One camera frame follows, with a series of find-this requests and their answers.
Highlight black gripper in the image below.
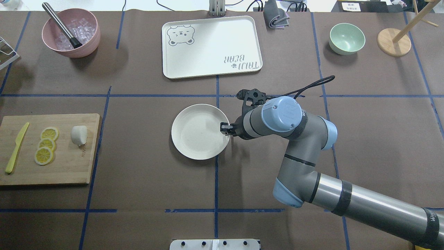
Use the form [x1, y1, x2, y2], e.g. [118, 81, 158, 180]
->
[220, 118, 247, 140]

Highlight cream round plate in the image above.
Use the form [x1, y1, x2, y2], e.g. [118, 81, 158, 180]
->
[171, 104, 230, 160]

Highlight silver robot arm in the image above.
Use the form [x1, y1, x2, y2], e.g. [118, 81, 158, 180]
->
[220, 95, 444, 250]

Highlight cream bear serving tray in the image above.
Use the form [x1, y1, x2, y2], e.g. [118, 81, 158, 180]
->
[162, 16, 263, 79]

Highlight folded grey cloth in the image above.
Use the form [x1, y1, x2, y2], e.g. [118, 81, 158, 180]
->
[263, 0, 290, 30]

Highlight mint green bowl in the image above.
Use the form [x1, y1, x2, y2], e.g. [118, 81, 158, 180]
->
[329, 23, 366, 55]

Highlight bamboo cutting board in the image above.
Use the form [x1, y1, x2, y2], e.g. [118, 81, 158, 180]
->
[0, 114, 101, 186]

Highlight clear ice cubes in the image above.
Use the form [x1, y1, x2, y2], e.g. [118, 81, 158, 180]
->
[55, 18, 96, 51]

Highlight steel muddler black tip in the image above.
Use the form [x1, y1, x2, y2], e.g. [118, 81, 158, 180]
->
[42, 2, 83, 49]

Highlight lemon slice far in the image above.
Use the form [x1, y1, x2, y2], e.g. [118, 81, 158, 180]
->
[40, 127, 60, 141]

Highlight lemon slice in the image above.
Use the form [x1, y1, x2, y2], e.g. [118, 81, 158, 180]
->
[34, 146, 54, 166]
[40, 127, 60, 141]
[37, 138, 57, 151]

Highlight pink bowl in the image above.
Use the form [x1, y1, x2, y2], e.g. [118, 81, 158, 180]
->
[42, 8, 101, 58]

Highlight lemon slice middle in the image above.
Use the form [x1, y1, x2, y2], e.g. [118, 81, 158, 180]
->
[37, 138, 57, 151]

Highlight lemon slice near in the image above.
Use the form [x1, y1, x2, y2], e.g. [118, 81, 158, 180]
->
[34, 146, 54, 166]

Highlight wooden mug tree stand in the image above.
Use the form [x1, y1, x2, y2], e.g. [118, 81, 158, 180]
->
[376, 0, 440, 57]

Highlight yellow plastic knife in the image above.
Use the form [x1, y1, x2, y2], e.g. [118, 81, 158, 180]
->
[5, 122, 29, 174]

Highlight yellow lemon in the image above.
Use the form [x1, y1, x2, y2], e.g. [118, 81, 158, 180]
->
[414, 245, 430, 250]

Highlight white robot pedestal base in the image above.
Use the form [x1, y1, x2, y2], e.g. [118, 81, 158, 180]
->
[169, 239, 261, 250]

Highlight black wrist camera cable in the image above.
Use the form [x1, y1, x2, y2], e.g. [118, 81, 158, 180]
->
[267, 75, 335, 99]

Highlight aluminium frame post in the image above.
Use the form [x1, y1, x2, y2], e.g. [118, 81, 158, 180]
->
[209, 0, 226, 17]

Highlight white wire cup rack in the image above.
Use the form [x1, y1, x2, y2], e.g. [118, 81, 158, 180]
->
[0, 37, 20, 70]

